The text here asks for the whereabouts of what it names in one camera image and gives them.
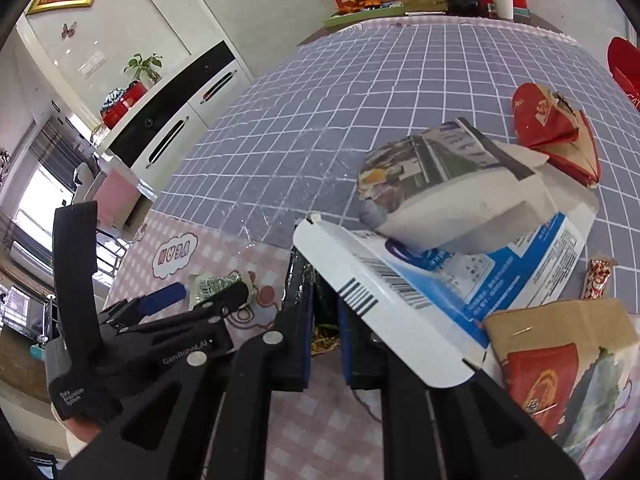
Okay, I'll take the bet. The dark green snack wrapper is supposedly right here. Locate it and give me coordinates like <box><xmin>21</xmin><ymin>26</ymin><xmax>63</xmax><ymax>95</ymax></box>
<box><xmin>189</xmin><ymin>270</ymin><xmax>255</xmax><ymax>310</ymax></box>

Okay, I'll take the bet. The blue white carton box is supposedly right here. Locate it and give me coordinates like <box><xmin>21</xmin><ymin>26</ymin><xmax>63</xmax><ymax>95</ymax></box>
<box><xmin>293</xmin><ymin>167</ymin><xmax>600</xmax><ymax>388</ymax></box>

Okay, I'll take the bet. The brown red paper bag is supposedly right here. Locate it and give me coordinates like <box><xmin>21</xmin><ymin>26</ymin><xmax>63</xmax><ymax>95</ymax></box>
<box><xmin>484</xmin><ymin>298</ymin><xmax>639</xmax><ymax>462</ymax></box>

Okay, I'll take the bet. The small candy wrapper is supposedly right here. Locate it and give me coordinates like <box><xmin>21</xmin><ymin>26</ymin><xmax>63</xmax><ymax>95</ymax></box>
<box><xmin>582</xmin><ymin>256</ymin><xmax>617</xmax><ymax>300</ymax></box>

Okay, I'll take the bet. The person left hand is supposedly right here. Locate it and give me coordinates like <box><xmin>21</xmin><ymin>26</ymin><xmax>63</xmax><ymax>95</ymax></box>
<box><xmin>64</xmin><ymin>417</ymin><xmax>101</xmax><ymax>443</ymax></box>

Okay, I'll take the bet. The pink blanket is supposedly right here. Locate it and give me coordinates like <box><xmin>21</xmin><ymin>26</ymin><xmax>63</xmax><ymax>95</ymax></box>
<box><xmin>94</xmin><ymin>170</ymin><xmax>140</xmax><ymax>229</ymax></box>

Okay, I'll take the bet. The white sideboard cabinet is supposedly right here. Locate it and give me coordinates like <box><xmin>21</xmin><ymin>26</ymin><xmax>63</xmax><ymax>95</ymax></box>
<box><xmin>99</xmin><ymin>41</ymin><xmax>250</xmax><ymax>194</ymax></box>

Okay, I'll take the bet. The purple grid tablecloth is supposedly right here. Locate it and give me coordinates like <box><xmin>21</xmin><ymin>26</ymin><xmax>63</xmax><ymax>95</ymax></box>
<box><xmin>153</xmin><ymin>18</ymin><xmax>639</xmax><ymax>312</ymax></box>

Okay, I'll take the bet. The red gift box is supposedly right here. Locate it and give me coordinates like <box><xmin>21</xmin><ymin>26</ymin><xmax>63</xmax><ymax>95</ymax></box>
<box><xmin>100</xmin><ymin>80</ymin><xmax>146</xmax><ymax>129</ymax></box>

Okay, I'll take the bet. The potted green plant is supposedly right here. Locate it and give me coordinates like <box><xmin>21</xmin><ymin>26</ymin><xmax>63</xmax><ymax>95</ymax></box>
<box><xmin>122</xmin><ymin>53</ymin><xmax>163</xmax><ymax>84</ymax></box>

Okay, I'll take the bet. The red paper fan ornament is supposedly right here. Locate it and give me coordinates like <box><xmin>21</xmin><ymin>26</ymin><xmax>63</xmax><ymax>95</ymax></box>
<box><xmin>512</xmin><ymin>82</ymin><xmax>601</xmax><ymax>188</ymax></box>

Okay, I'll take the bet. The white paper cup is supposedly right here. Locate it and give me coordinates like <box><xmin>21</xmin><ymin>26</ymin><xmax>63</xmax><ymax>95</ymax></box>
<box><xmin>492</xmin><ymin>0</ymin><xmax>514</xmax><ymax>21</ymax></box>

